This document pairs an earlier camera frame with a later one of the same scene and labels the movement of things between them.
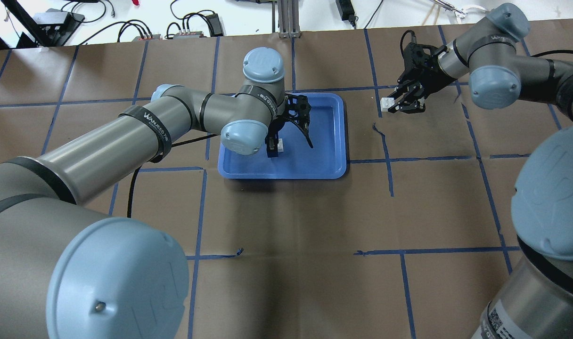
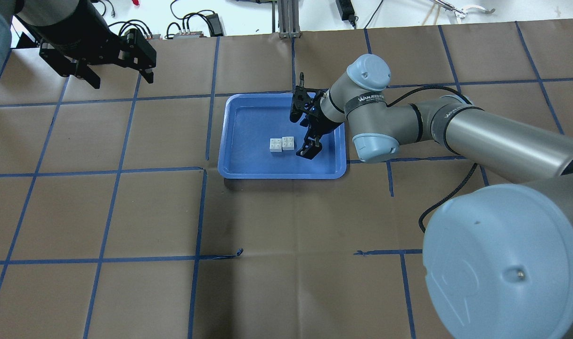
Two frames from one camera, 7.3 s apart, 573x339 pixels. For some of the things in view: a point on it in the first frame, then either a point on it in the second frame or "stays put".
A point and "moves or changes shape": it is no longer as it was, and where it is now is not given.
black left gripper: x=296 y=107 → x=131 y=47
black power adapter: x=346 y=11 stays put
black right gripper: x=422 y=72 → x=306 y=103
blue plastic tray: x=325 y=157 stays put
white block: x=386 y=103 moves or changes shape
